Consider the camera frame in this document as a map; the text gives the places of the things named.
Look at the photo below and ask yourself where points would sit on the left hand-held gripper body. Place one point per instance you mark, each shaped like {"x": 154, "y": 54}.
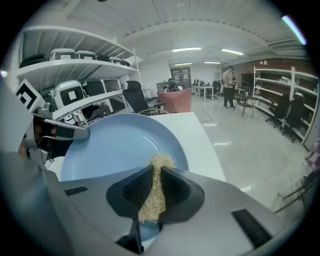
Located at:
{"x": 27, "y": 96}

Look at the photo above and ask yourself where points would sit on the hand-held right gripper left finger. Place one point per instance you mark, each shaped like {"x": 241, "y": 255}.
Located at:
{"x": 95, "y": 200}

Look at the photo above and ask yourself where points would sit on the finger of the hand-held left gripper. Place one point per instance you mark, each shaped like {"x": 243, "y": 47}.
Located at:
{"x": 62, "y": 130}
{"x": 56, "y": 147}

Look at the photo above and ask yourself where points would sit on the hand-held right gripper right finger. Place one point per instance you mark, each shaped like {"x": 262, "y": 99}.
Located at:
{"x": 215, "y": 212}

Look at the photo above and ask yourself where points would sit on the big blue plate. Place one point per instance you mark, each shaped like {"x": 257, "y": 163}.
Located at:
{"x": 120, "y": 142}

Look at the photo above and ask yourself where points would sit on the tan fibrous scrubber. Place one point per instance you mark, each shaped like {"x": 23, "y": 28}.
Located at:
{"x": 160, "y": 162}

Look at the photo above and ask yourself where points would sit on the white case with black panel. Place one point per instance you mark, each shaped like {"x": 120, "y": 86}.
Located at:
{"x": 62, "y": 87}

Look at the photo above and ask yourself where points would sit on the green and black case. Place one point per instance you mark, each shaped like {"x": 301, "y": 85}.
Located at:
{"x": 93, "y": 87}

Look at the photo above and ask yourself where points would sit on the row of shelf cases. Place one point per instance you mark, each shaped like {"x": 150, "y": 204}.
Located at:
{"x": 62, "y": 53}

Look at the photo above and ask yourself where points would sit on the white metal shelf rack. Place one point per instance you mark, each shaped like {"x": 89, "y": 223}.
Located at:
{"x": 75, "y": 66}

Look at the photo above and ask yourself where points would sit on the black office chair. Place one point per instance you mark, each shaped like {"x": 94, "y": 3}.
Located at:
{"x": 135, "y": 96}
{"x": 281, "y": 107}
{"x": 296, "y": 112}

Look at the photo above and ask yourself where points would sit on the table with checkered cloth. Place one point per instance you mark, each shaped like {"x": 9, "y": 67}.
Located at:
{"x": 314, "y": 157}

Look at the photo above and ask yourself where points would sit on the pink armchair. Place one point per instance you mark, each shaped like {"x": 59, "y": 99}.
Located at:
{"x": 177, "y": 100}

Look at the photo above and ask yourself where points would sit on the small black table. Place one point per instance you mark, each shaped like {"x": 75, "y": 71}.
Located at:
{"x": 246, "y": 98}

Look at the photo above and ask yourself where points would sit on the white office desk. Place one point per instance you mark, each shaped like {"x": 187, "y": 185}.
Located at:
{"x": 205, "y": 87}

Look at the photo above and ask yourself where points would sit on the black flat screen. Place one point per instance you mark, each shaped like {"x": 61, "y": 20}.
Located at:
{"x": 247, "y": 80}

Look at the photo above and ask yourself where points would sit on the ceiling light tube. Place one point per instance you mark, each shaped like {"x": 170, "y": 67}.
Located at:
{"x": 186, "y": 49}
{"x": 212, "y": 62}
{"x": 182, "y": 64}
{"x": 232, "y": 52}

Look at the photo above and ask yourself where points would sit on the white shelf unit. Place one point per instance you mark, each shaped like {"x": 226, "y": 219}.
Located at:
{"x": 293, "y": 75}

